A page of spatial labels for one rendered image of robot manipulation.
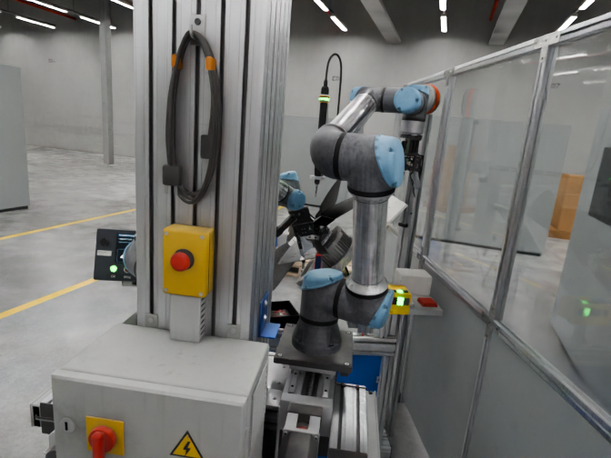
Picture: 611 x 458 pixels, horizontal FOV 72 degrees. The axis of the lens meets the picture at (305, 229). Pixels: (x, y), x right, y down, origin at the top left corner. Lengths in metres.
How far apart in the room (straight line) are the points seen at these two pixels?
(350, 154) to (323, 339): 0.55
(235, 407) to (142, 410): 0.16
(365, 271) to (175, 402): 0.57
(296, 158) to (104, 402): 8.75
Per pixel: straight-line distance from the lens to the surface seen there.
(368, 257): 1.08
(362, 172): 0.97
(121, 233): 1.68
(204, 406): 0.76
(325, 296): 1.18
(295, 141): 9.40
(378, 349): 1.82
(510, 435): 1.81
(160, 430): 0.82
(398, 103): 1.31
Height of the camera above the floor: 1.67
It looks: 13 degrees down
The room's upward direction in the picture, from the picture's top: 5 degrees clockwise
